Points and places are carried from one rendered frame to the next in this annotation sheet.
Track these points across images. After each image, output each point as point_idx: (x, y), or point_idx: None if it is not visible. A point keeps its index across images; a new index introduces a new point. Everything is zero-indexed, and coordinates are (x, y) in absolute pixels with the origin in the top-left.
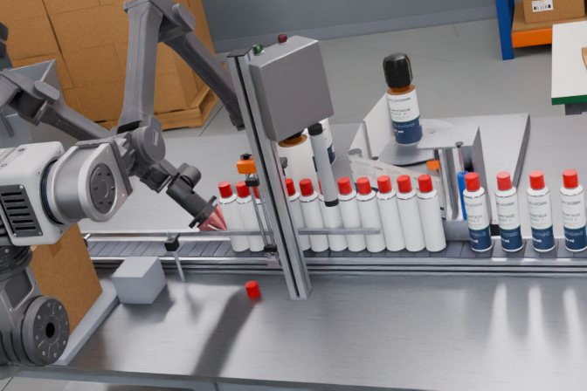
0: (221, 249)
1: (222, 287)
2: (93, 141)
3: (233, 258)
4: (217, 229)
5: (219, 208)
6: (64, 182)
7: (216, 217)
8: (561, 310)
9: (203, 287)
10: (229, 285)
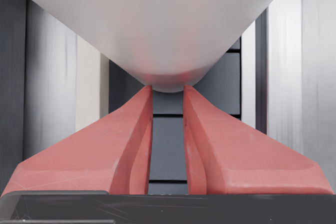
0: (178, 155)
1: (328, 95)
2: None
3: (254, 60)
4: (277, 124)
5: (63, 159)
6: None
7: (241, 141)
8: None
9: (331, 174)
10: (316, 72)
